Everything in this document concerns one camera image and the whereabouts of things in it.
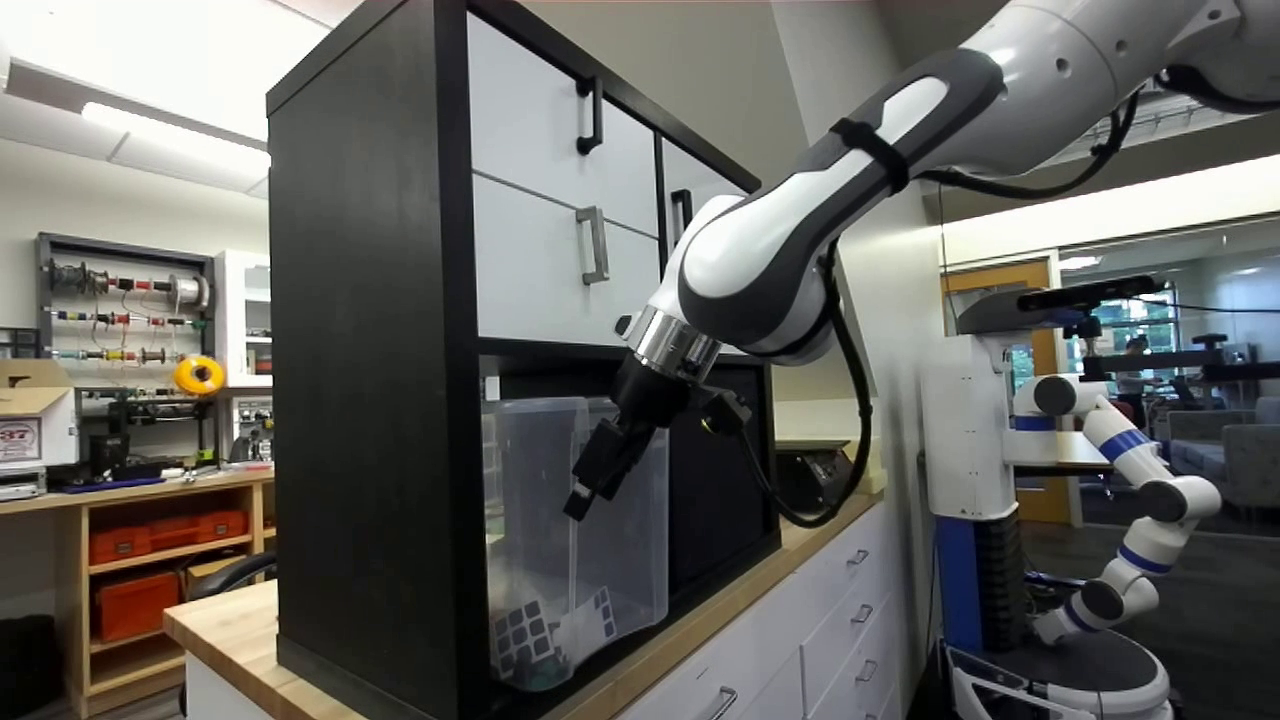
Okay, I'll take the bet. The yellow filament spool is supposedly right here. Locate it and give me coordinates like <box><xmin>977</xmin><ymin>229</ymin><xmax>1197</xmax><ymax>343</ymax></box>
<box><xmin>173</xmin><ymin>353</ymin><xmax>232</xmax><ymax>403</ymax></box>

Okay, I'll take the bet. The transparent plastic storage box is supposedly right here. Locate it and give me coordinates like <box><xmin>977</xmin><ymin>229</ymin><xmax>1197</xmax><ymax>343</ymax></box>
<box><xmin>481</xmin><ymin>393</ymin><xmax>675</xmax><ymax>695</ymax></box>

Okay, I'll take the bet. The tool wall panel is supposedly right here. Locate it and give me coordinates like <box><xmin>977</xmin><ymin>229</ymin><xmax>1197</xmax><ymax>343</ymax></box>
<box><xmin>32</xmin><ymin>229</ymin><xmax>225</xmax><ymax>393</ymax></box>

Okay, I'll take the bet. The white and blue mobile robot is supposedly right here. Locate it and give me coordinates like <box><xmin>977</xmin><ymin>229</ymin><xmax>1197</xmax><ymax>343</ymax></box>
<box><xmin>918</xmin><ymin>271</ymin><xmax>1227</xmax><ymax>720</ymax></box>

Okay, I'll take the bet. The black file cabinet frame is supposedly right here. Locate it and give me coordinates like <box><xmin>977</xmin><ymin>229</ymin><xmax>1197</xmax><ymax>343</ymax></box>
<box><xmin>265</xmin><ymin>0</ymin><xmax>786</xmax><ymax>720</ymax></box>

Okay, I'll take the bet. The white puzzle cube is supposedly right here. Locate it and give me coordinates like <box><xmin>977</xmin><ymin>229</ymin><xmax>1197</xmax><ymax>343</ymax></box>
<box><xmin>483</xmin><ymin>594</ymin><xmax>560</xmax><ymax>689</ymax></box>

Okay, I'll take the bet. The white drawer with silver handle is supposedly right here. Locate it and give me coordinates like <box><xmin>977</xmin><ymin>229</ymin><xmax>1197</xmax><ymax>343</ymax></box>
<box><xmin>474</xmin><ymin>171</ymin><xmax>667</xmax><ymax>346</ymax></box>

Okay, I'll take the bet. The white drawer with black handle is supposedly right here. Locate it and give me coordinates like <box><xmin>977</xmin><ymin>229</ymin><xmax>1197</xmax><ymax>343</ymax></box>
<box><xmin>465</xmin><ymin>11</ymin><xmax>665</xmax><ymax>240</ymax></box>

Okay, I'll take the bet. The wooden workbench shelf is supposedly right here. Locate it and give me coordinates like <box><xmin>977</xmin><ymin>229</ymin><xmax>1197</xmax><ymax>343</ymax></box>
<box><xmin>0</xmin><ymin>461</ymin><xmax>282</xmax><ymax>720</ymax></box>

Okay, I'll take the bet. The wooden counter with white drawers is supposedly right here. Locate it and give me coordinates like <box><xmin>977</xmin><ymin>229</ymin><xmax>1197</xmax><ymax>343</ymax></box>
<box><xmin>161</xmin><ymin>477</ymin><xmax>925</xmax><ymax>720</ymax></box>

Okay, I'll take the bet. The small red storage bin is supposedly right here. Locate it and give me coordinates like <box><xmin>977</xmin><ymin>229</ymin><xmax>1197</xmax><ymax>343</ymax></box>
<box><xmin>88</xmin><ymin>566</ymin><xmax>189</xmax><ymax>645</ymax></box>

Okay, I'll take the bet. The wide red storage bin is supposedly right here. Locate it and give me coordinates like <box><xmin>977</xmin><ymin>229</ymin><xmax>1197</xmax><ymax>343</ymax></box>
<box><xmin>88</xmin><ymin>502</ymin><xmax>258</xmax><ymax>566</ymax></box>

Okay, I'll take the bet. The cardboard box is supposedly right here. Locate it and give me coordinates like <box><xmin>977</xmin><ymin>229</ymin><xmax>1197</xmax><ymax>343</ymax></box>
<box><xmin>0</xmin><ymin>355</ymin><xmax>82</xmax><ymax>472</ymax></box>

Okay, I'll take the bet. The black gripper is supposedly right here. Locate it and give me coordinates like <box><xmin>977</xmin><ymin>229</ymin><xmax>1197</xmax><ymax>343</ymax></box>
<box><xmin>560</xmin><ymin>355</ymin><xmax>718</xmax><ymax>524</ymax></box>

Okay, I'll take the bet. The black round device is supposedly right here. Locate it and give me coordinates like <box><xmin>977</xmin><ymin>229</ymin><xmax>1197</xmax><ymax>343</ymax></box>
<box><xmin>772</xmin><ymin>444</ymin><xmax>856</xmax><ymax>529</ymax></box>

